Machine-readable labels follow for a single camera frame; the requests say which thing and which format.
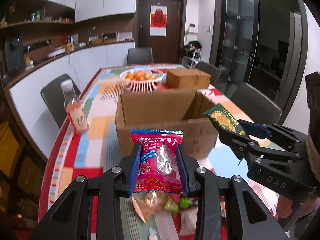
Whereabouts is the white intercom panel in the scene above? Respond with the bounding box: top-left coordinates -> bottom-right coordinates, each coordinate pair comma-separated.
188,23 -> 198,34

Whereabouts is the dark chair left side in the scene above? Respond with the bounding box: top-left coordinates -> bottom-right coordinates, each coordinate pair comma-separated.
40,74 -> 71,128

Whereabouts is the red fu poster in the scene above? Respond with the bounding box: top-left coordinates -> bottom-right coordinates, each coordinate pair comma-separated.
150,5 -> 168,37

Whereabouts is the dark chair far end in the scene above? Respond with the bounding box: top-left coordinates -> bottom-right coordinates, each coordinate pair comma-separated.
127,48 -> 154,65

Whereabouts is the brown entrance door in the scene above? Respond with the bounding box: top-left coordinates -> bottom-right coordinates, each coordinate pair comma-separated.
135,0 -> 187,63

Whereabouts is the brown cardboard box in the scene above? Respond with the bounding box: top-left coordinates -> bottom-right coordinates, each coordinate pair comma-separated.
115,89 -> 218,159

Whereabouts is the white fruit basket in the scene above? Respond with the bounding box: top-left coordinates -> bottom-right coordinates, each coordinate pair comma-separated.
120,68 -> 164,93

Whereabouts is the pink drink bottle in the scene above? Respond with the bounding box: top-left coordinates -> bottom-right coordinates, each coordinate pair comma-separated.
61,79 -> 89,134

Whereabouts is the person's right hand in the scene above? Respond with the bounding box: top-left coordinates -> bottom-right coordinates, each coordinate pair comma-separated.
276,195 -> 319,219

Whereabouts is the pink snack packet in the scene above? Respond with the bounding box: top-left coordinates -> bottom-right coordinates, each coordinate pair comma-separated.
131,191 -> 169,223

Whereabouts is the dark chair right far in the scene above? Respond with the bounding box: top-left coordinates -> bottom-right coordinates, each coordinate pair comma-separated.
195,61 -> 221,87

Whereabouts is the green snack packet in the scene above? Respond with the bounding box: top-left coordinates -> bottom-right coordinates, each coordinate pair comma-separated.
203,103 -> 248,138

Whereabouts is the green wrapped candy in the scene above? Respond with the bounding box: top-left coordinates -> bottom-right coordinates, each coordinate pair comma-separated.
163,197 -> 191,216

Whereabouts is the white side cart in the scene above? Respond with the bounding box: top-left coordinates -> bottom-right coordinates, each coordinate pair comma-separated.
181,41 -> 202,69

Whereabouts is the red hawthorn snack packet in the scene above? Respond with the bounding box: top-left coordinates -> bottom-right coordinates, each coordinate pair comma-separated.
131,129 -> 184,194

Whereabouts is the dark chair right near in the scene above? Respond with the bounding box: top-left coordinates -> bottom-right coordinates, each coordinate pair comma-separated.
231,82 -> 282,125

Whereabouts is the woven wicker box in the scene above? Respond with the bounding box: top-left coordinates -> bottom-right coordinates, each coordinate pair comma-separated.
166,68 -> 211,89

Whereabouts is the black glass cabinet door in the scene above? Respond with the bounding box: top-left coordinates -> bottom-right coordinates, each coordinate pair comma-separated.
217,0 -> 259,98

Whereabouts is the dark chair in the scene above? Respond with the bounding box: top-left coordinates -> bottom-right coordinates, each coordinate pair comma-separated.
195,61 -> 221,87
40,74 -> 71,128
231,82 -> 282,125

